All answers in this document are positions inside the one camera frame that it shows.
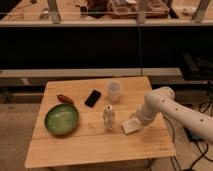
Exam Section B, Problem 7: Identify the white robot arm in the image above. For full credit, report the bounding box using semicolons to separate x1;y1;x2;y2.
130;87;213;144

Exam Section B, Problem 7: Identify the white ceramic cup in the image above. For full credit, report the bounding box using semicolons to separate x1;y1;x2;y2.
107;81;122;102

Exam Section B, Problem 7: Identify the green ceramic bowl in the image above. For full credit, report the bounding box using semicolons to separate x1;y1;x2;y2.
44;103;79;136

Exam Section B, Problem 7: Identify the black smartphone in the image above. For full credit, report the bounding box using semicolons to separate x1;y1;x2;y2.
85;90;101;107

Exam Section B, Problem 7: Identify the black foot pedal box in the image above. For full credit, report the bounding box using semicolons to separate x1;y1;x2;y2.
184;128;201;142

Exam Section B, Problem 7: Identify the wooden table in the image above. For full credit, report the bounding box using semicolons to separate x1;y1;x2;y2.
25;77;176;168

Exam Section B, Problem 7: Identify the small reddish-brown object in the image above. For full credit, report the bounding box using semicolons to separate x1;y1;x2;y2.
57;94;74;105

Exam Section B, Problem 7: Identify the black floor cable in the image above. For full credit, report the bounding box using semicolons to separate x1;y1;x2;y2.
163;99;213;171

